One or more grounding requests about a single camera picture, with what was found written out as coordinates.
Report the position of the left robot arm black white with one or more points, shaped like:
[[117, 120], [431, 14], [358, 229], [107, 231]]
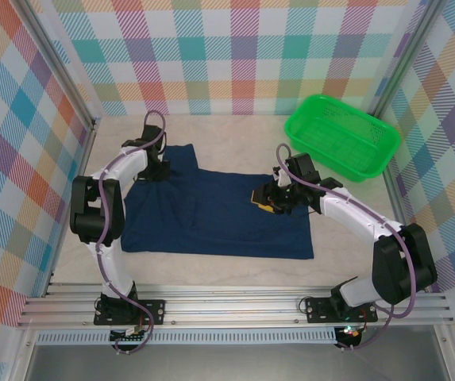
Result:
[[114, 270]]

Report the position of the grey metal sheet panel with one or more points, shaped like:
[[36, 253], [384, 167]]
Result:
[[231, 363]]

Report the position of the navy blue t-shirt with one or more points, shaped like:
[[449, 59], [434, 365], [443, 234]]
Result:
[[211, 218]]

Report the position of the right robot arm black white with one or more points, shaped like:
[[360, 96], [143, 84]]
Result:
[[350, 210]]

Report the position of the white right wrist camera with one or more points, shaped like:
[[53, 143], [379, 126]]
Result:
[[281, 179]]

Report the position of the aluminium side rail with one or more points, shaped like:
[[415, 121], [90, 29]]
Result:
[[394, 198], [83, 158]]

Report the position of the green plastic basket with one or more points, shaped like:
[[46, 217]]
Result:
[[330, 139]]

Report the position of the aluminium frame post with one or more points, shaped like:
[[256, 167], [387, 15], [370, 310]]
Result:
[[406, 55], [57, 59]]

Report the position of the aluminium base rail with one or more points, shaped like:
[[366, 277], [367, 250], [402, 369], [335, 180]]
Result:
[[231, 307]]

